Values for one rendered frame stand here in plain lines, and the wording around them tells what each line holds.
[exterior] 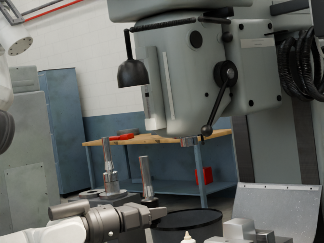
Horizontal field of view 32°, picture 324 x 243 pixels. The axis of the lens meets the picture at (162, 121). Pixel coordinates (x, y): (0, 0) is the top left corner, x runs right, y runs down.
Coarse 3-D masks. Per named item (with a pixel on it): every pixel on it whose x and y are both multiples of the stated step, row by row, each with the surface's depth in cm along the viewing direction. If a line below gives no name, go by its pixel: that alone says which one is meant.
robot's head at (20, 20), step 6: (0, 0) 125; (6, 0) 126; (0, 6) 124; (12, 6) 125; (6, 12) 123; (18, 12) 125; (6, 18) 123; (12, 18) 123; (18, 18) 124; (12, 24) 123
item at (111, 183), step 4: (108, 176) 173; (112, 176) 174; (116, 176) 174; (104, 180) 175; (108, 180) 174; (112, 180) 174; (116, 180) 174; (104, 184) 175; (108, 184) 174; (112, 184) 174; (116, 184) 174; (108, 188) 174; (112, 188) 174; (116, 188) 174; (108, 192) 174; (112, 192) 174; (116, 192) 174
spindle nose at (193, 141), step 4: (180, 140) 148; (184, 140) 147; (188, 140) 147; (192, 140) 147; (196, 140) 148; (180, 144) 149; (184, 144) 147; (188, 144) 147; (192, 144) 147; (196, 144) 148
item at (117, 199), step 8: (88, 192) 184; (96, 192) 180; (104, 192) 178; (120, 192) 174; (72, 200) 181; (88, 200) 176; (96, 200) 174; (104, 200) 172; (112, 200) 170; (120, 200) 170; (128, 200) 173; (136, 200) 175; (128, 232) 172; (136, 232) 174; (144, 232) 177; (112, 240) 170; (120, 240) 169; (128, 240) 171; (136, 240) 174; (144, 240) 177
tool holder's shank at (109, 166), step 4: (104, 140) 174; (108, 140) 175; (104, 144) 174; (108, 144) 174; (104, 148) 174; (108, 148) 174; (104, 152) 174; (108, 152) 174; (104, 156) 175; (108, 156) 174; (108, 160) 174; (108, 164) 174; (112, 164) 175; (108, 168) 174; (112, 168) 175; (108, 172) 175
